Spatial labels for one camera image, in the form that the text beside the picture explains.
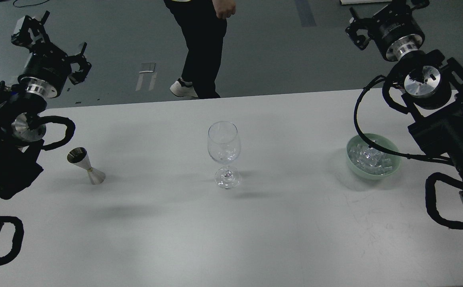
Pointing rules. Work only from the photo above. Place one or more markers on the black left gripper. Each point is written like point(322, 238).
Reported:
point(47, 66)

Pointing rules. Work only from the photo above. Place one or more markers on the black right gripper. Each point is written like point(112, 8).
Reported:
point(392, 28)

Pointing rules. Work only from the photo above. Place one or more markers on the steel cocktail jigger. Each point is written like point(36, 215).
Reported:
point(79, 157)

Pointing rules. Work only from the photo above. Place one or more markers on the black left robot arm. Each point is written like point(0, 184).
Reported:
point(23, 132)

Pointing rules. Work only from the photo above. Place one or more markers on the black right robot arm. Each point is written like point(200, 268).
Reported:
point(427, 86)

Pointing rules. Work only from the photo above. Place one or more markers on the clear ice cubes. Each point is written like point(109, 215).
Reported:
point(370, 160)

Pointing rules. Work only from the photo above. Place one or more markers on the clear wine glass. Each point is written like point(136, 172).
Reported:
point(224, 147)

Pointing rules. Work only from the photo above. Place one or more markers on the green bowl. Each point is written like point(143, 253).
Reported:
point(357, 139)

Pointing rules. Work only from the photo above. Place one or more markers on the person in black trousers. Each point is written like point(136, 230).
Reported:
point(204, 26)

